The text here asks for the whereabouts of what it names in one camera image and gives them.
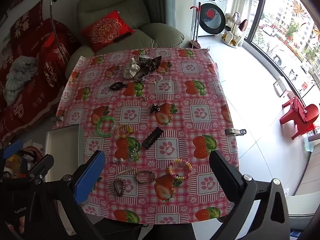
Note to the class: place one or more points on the green bangle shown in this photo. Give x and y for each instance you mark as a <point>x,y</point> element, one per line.
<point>99,130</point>

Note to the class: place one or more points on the beige leather armchair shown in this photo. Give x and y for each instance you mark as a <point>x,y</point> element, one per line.
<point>155,33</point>

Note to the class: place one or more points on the white box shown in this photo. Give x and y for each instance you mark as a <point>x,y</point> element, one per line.
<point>281,86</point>
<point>62,150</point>

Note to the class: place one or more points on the white scrunchie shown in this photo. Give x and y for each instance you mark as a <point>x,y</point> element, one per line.
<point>132,68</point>

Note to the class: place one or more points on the leopard print scrunchie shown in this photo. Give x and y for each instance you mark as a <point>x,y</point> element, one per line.
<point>150,63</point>

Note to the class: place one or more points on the strawberry print pink tablecloth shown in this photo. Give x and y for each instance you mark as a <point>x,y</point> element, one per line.
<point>175,120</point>

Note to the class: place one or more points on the silver star hair clip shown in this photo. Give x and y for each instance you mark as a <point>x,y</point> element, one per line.
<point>134,152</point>

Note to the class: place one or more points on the red plastic chair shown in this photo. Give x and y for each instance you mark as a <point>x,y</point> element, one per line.
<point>303,116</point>

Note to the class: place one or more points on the white shoe rack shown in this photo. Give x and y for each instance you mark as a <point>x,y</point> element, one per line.
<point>233,36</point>

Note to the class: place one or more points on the black claw clip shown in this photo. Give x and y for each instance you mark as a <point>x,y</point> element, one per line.
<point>155,108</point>

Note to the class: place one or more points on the black rectangular hair clip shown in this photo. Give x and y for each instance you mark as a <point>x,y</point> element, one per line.
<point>152,138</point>

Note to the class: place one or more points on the gold hairpin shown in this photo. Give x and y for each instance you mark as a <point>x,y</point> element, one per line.
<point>125,171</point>

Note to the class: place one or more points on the patterned stick with metal head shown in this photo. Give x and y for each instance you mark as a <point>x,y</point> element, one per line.
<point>53,20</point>

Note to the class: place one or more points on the pearl earring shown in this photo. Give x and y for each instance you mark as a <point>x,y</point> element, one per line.
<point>120,160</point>

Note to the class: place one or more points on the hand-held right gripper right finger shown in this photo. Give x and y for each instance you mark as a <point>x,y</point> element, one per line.
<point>221,171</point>

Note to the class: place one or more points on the red embroidered cushion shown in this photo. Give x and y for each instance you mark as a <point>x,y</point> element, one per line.
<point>105,31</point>

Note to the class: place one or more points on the red mop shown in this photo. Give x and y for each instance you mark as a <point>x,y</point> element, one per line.
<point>196,30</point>

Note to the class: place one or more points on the metal table clamp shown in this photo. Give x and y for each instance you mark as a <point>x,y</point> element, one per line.
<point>60,119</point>
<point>233,131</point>

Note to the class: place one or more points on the white washing machine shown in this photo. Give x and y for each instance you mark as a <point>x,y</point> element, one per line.
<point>212,17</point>

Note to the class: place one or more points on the red printed blanket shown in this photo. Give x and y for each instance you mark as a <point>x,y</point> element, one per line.
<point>37,55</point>

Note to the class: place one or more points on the white curtain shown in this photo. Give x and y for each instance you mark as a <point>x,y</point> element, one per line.
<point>243,5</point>

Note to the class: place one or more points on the white box by window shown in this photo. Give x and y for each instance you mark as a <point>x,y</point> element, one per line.
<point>281,86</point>

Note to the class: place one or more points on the small silver pendant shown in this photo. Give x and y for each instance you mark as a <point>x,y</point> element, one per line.
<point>144,98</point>

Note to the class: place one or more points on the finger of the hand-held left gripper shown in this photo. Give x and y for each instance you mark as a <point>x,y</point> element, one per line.
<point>41,166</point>
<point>13,148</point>

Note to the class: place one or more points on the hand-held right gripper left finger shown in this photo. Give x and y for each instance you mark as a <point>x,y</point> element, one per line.
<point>92,175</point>

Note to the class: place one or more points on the grey crumpled cloth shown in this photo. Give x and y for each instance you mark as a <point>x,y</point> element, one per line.
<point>21,77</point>

